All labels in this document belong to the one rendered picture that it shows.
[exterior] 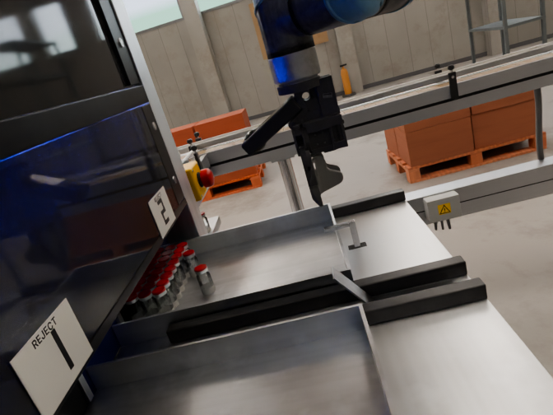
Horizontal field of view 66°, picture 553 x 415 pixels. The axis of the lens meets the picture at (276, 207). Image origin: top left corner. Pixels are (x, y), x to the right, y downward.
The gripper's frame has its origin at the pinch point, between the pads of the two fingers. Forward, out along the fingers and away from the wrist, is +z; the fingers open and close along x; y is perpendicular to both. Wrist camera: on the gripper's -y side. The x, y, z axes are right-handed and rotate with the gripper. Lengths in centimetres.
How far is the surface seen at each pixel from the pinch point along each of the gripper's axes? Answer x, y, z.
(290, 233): 3.8, -6.3, 6.6
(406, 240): -9.5, 12.2, 6.8
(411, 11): 838, 261, -26
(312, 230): 2.7, -2.0, 6.6
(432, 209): 79, 40, 43
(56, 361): -41.9, -23.6, -6.9
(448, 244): 142, 62, 94
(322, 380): -35.3, -3.6, 6.6
